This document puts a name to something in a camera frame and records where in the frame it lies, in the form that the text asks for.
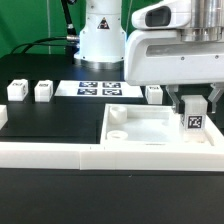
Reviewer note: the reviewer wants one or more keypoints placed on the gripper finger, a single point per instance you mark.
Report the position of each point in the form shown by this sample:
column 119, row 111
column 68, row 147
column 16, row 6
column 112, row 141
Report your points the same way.
column 215, row 95
column 172, row 91

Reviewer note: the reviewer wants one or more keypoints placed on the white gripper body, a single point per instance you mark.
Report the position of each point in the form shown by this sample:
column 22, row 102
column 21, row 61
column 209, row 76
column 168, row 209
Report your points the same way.
column 159, row 57

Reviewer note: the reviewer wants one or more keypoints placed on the white square table top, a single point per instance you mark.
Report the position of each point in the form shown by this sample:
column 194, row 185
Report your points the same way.
column 146, row 125

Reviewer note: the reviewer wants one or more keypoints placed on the white sheet with markers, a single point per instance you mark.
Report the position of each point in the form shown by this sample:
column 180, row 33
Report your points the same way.
column 97, row 89

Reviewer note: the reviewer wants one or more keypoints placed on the white U-shaped obstacle fence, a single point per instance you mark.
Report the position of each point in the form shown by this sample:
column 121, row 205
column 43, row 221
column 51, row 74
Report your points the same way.
column 117, row 156

